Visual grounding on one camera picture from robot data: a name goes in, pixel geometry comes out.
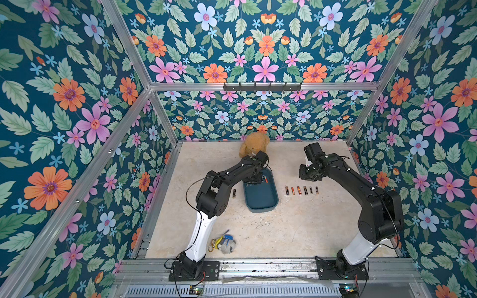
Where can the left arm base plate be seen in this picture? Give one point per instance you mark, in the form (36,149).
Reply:
(203,271)

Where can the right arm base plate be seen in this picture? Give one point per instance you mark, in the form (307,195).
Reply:
(339,269)

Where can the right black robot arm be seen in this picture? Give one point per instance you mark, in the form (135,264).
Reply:
(381,216)

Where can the black wall hook rail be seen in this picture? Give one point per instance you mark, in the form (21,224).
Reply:
(254,87)

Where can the teal plastic storage tray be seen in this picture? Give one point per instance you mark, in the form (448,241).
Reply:
(263,197)

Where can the brown teddy bear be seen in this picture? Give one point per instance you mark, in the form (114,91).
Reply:
(253,144)

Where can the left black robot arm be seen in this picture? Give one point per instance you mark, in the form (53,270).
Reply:
(213,197)

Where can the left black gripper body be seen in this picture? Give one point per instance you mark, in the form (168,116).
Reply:
(254,180)

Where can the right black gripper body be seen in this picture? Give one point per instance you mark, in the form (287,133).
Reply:
(308,173)

